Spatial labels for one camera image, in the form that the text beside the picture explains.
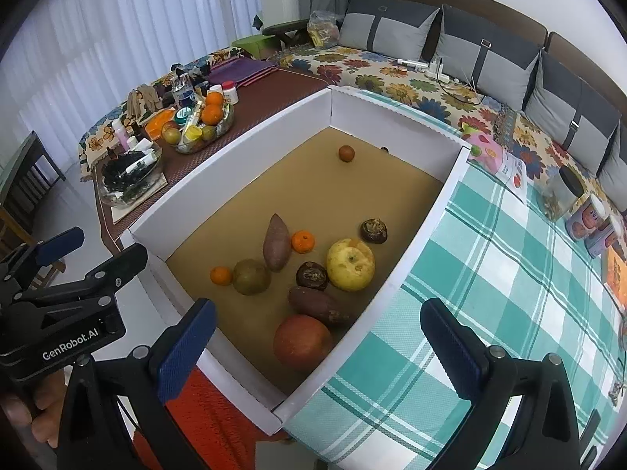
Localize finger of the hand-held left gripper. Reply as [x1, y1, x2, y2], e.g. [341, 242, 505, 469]
[12, 244, 149, 315]
[0, 226, 85, 297]

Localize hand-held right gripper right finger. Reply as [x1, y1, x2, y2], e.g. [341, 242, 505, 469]
[420, 298, 581, 470]

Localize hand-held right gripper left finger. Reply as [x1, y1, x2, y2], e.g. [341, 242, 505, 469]
[56, 298, 217, 470]

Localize green-brown round fruit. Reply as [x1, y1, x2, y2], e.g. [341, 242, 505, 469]
[232, 258, 272, 296]

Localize large yellow apple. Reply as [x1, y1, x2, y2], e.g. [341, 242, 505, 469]
[326, 238, 377, 293]

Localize dark wrinkled fruit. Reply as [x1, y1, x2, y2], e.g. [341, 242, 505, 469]
[361, 218, 389, 244]
[295, 261, 329, 291]

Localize white cardboard box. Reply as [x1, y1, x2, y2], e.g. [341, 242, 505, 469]
[120, 84, 472, 436]

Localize person's left hand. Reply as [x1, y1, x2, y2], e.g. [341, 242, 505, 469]
[0, 369, 69, 451]

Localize orange-red rug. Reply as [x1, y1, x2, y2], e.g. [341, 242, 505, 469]
[132, 367, 290, 470]

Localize dark wooden chair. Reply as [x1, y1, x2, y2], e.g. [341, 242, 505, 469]
[0, 130, 67, 255]

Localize glass bowl of dark items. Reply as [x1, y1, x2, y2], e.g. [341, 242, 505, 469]
[100, 144, 165, 206]

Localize large red round fruit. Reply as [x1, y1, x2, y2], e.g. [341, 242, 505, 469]
[273, 315, 335, 372]

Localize stubby sweet potato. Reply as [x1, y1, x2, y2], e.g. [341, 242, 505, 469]
[288, 286, 352, 328]

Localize glass fruit bowl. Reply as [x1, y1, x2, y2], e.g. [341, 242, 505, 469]
[161, 100, 236, 155]

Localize pointed sweet potato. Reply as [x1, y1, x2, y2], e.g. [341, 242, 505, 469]
[263, 213, 293, 273]

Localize orange packet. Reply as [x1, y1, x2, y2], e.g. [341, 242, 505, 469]
[146, 110, 174, 137]

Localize black flat device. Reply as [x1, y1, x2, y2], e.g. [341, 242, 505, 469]
[578, 409, 602, 452]

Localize wooden clothespins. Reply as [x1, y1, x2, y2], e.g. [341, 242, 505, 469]
[126, 84, 165, 118]

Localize orange book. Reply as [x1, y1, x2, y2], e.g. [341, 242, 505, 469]
[602, 245, 627, 311]

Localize white fruit picture card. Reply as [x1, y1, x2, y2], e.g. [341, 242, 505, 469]
[495, 152, 530, 204]

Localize pink printed can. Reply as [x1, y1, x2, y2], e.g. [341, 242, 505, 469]
[565, 195, 608, 243]

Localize lilac printed can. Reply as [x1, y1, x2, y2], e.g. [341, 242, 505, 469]
[585, 215, 625, 260]

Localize clear jar with black lid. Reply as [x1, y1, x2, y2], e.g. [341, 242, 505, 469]
[536, 165, 586, 221]

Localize pink fruit picture book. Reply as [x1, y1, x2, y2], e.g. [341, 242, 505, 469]
[468, 132, 505, 172]

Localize white sheer curtain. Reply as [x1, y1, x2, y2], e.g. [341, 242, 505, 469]
[0, 0, 275, 167]

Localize purple folded cloth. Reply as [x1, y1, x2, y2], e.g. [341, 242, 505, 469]
[208, 57, 280, 90]

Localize brown table mat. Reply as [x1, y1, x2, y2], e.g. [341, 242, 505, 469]
[93, 61, 329, 255]

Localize grey sofa cushion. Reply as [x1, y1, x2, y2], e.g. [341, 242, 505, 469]
[598, 120, 627, 189]
[431, 5, 542, 111]
[339, 0, 442, 63]
[522, 49, 622, 152]

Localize white power strip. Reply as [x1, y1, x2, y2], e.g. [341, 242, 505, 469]
[424, 56, 461, 84]

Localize wooden chair armrest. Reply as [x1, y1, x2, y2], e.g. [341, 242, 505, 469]
[262, 20, 312, 42]

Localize plastic bag of snacks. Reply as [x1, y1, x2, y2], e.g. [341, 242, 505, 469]
[307, 10, 342, 50]

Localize brown sofa backrest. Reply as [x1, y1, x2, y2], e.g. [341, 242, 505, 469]
[350, 0, 627, 123]

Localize white cable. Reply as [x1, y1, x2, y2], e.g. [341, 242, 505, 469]
[438, 66, 491, 103]

